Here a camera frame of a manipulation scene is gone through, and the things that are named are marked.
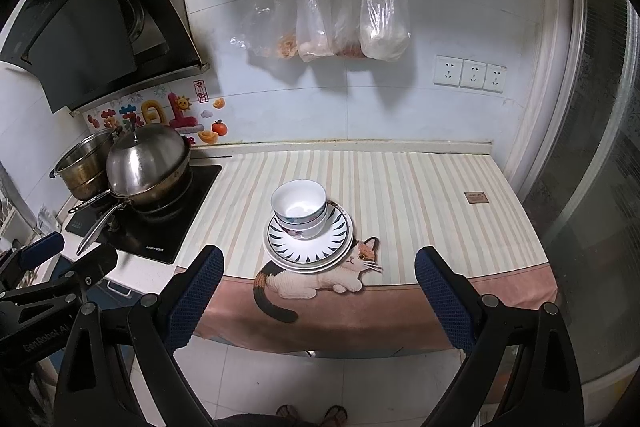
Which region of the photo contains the white wall socket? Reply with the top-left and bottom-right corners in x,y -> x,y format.
460,59 -> 487,90
485,63 -> 507,94
434,55 -> 462,88

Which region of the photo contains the colourful wall sticker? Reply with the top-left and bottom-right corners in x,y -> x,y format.
85,79 -> 228,145

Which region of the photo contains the clear plastic bag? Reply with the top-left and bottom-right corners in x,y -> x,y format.
357,0 -> 412,62
230,0 -> 301,60
295,0 -> 335,64

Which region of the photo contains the stainless steel wok lid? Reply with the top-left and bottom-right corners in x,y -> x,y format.
106,123 -> 192,196

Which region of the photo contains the black range hood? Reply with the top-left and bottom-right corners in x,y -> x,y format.
0,0 -> 211,115

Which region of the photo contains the glass sliding door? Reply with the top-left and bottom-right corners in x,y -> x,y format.
505,0 -> 640,388

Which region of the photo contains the blue striped white plate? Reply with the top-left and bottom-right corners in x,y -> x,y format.
266,202 -> 353,266

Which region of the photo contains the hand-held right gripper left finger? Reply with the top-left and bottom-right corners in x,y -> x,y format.
52,245 -> 225,427

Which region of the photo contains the white dish rack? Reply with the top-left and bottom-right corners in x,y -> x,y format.
0,197 -> 31,253

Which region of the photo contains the white bowl with blue rim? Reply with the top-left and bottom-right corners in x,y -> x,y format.
271,180 -> 328,228

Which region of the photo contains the person's right foot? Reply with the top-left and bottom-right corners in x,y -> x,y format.
320,405 -> 348,427

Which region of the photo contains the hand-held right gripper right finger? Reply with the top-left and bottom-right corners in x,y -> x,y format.
415,245 -> 586,427

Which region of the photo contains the black induction cooktop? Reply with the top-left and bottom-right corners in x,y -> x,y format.
65,164 -> 223,265

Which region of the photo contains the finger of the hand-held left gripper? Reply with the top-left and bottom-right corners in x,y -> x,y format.
0,232 -> 65,289
0,245 -> 119,308

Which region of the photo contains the white bowl with floral print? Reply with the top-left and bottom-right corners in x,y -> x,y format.
275,202 -> 329,241

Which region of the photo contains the stainless steel pot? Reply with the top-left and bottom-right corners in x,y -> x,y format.
50,129 -> 118,202

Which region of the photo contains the striped tablecloth with cat print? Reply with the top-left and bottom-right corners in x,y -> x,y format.
192,150 -> 560,353

